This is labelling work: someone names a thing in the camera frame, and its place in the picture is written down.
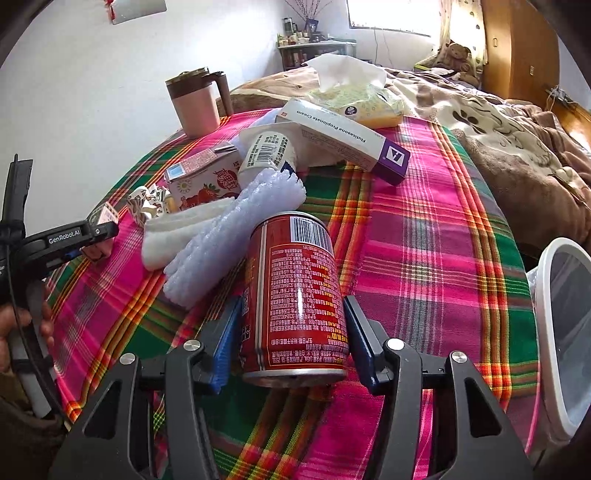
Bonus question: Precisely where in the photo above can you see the patterned crumpled wrapper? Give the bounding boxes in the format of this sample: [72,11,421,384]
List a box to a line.
[127,184,169,227]

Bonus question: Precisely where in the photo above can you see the wooden wardrobe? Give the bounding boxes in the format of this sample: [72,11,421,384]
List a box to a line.
[480,0,561,104]

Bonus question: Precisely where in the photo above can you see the red drink can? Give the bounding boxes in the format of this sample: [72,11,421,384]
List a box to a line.
[238,211,350,387]

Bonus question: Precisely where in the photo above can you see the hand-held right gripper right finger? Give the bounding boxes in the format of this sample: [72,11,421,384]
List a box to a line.
[342,295,536,480]

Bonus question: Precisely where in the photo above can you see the white paper packet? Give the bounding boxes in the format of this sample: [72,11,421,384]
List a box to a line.
[238,122,345,169]

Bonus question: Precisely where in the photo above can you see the white barcode bottle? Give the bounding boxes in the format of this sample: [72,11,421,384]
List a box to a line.
[238,130,298,185]

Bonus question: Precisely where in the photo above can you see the white and purple box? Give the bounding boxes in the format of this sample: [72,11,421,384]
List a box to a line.
[274,98,411,186]

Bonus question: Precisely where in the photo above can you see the wooden headboard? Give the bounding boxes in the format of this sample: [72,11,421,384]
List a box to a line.
[549,88,591,153]

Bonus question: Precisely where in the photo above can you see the bed with brown blanket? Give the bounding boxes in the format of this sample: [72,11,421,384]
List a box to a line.
[228,67,591,259]

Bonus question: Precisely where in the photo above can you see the plaid pink green tablecloth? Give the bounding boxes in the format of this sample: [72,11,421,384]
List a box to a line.
[44,108,541,480]

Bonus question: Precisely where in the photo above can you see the strawberry milk carton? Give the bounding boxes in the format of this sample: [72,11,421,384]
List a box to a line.
[164,143,243,213]

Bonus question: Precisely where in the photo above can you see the patterned curtain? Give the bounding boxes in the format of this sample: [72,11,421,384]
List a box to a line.
[436,0,488,65]

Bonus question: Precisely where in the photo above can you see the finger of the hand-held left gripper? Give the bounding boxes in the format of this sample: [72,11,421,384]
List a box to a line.
[81,222,120,243]
[44,246,93,274]

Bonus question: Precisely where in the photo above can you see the bright window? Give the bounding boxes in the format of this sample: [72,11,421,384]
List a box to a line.
[346,0,444,38]

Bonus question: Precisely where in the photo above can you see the white foam block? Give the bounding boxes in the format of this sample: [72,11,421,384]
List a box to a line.
[163,167,307,309]

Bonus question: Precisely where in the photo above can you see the yellow tissue pack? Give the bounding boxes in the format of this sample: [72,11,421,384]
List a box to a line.
[302,53,404,130]

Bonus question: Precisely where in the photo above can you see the dried branches in vase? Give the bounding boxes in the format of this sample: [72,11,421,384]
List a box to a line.
[284,0,333,34]

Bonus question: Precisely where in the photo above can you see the pink mug with brown lid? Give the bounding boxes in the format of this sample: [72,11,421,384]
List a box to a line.
[165,67,235,139]

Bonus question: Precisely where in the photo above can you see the cluttered white shelf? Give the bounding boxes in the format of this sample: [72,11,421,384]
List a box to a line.
[276,39,358,73]

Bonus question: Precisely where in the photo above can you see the brown teddy bear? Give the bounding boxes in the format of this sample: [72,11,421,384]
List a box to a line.
[431,41,481,86]

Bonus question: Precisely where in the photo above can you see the small pink packet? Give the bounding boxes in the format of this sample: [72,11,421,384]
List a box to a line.
[85,200,122,264]

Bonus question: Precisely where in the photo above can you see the white folded cloth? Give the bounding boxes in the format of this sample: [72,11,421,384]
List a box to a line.
[141,196,238,273]

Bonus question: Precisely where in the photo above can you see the white trash bin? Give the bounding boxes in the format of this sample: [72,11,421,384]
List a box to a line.
[524,236,591,439]

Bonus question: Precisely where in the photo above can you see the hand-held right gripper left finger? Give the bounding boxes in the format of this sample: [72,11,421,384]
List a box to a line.
[48,295,245,480]

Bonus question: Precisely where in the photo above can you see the person's left hand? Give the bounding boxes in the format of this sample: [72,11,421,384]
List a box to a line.
[0,300,56,374]

